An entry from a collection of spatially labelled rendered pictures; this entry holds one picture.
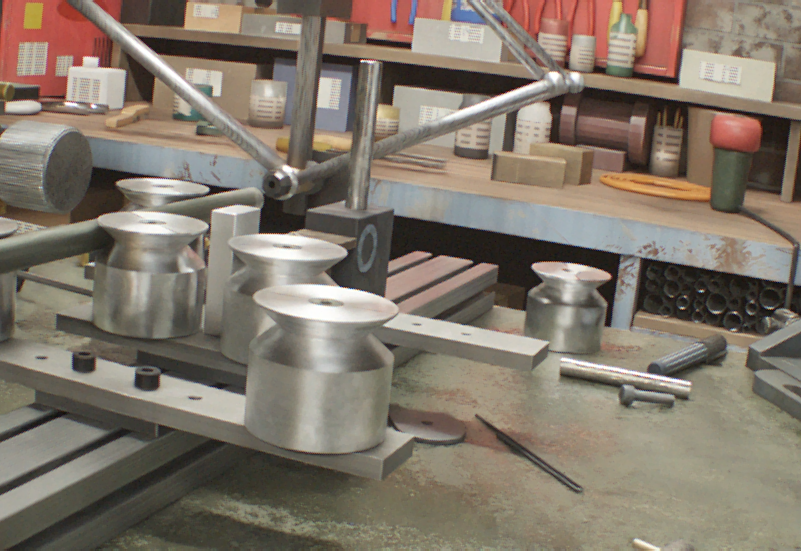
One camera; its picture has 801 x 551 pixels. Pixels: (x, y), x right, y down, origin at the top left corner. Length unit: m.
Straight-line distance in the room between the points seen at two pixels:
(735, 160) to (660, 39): 0.60
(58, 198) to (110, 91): 2.35
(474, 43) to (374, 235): 1.82
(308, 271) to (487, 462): 0.12
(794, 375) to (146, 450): 0.42
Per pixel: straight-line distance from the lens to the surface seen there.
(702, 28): 2.58
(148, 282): 0.52
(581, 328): 0.75
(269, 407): 0.41
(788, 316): 0.83
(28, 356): 0.50
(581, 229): 1.81
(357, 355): 0.41
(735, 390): 0.73
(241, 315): 0.50
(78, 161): 0.30
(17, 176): 0.29
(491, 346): 0.57
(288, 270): 0.49
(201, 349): 0.52
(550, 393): 0.67
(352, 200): 0.66
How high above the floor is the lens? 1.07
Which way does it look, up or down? 12 degrees down
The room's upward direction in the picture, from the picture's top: 6 degrees clockwise
